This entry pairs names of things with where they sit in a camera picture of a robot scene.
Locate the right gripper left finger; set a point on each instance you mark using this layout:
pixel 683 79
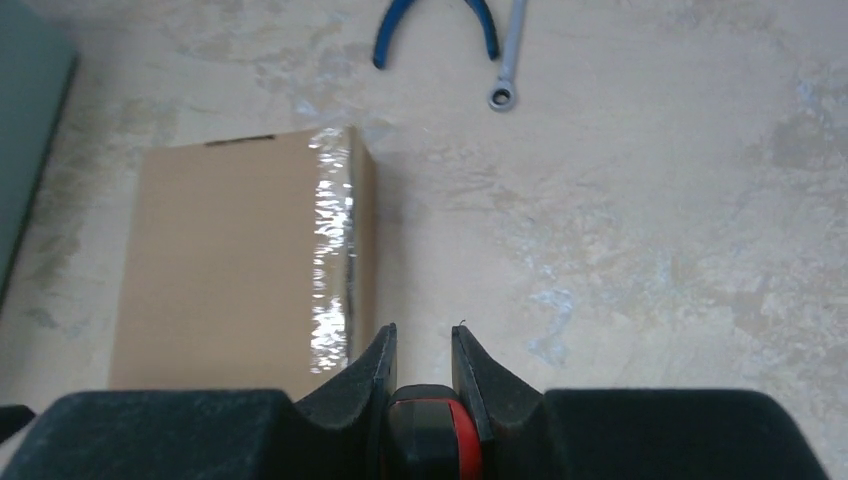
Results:
pixel 215 434

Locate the small silver wrench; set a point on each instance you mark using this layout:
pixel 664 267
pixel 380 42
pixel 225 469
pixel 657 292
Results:
pixel 503 95

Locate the blue handled pliers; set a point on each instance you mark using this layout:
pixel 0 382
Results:
pixel 402 22

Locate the red black utility knife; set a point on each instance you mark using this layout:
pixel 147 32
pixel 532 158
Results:
pixel 427 433

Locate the brown cardboard express box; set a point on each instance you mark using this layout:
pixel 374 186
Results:
pixel 251 263

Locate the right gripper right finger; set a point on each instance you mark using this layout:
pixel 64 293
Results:
pixel 630 433

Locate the clear plastic storage bin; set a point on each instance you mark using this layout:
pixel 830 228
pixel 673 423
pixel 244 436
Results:
pixel 37 67

